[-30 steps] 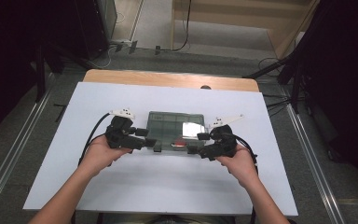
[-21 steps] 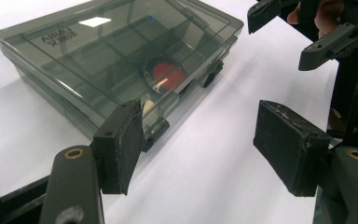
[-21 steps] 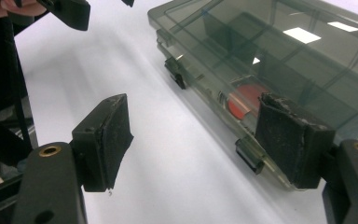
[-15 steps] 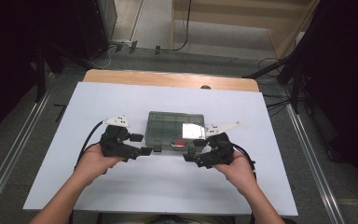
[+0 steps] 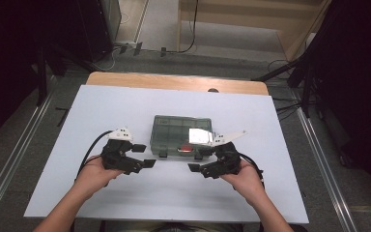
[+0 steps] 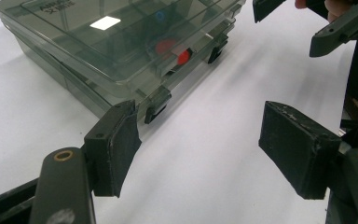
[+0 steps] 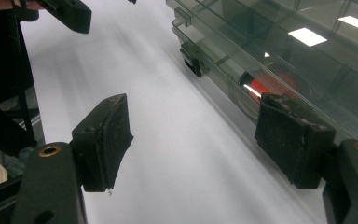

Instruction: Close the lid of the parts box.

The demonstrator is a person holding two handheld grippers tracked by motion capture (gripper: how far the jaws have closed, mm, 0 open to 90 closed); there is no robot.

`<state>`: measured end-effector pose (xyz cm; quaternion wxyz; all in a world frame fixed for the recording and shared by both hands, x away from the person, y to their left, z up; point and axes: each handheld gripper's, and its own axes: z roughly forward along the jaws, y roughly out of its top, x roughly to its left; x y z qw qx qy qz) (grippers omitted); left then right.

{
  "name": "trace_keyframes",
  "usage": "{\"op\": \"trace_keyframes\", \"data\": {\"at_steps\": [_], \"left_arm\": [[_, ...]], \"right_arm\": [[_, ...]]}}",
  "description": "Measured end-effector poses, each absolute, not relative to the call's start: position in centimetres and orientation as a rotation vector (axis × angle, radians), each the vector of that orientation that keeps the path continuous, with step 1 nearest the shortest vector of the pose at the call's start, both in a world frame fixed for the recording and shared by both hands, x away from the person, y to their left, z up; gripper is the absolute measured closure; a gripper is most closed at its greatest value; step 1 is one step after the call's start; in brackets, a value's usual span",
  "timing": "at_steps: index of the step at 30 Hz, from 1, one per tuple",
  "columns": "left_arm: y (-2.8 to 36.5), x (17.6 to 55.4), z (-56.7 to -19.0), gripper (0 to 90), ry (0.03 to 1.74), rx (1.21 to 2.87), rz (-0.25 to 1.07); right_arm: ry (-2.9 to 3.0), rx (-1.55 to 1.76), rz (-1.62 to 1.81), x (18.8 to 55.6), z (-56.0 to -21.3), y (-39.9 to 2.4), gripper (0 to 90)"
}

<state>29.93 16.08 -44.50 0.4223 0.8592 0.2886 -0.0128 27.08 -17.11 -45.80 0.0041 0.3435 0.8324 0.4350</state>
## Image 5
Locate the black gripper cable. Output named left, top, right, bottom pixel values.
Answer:
left=238, top=153, right=266, bottom=189
left=75, top=130, right=114, bottom=182

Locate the black cabinet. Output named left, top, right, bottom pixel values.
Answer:
left=75, top=0, right=123, bottom=63

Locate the person's left hand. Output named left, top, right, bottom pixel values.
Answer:
left=74, top=155, right=124, bottom=196

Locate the person's right hand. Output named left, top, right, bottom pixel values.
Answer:
left=220, top=159, right=266, bottom=202

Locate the white table board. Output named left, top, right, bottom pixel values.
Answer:
left=23, top=84, right=309, bottom=225

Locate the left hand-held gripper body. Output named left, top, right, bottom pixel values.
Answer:
left=100, top=127, right=145, bottom=176

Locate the grey-green machine base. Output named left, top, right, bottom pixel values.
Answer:
left=149, top=114, right=214, bottom=161

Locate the round black case red disc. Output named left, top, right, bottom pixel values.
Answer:
left=177, top=144, right=195, bottom=155

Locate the thin black floor cable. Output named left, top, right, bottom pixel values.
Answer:
left=165, top=0, right=200, bottom=55

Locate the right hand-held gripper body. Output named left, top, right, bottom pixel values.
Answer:
left=199, top=130, right=247, bottom=180

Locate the black tripod stand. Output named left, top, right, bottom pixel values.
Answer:
left=252, top=47, right=320, bottom=119

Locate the dark curtain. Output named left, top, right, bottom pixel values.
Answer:
left=305, top=0, right=371, bottom=197
left=0, top=0, right=78, bottom=149

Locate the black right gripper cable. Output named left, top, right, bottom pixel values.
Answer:
left=238, top=153, right=266, bottom=189

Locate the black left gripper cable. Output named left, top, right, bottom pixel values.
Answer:
left=75, top=130, right=114, bottom=182

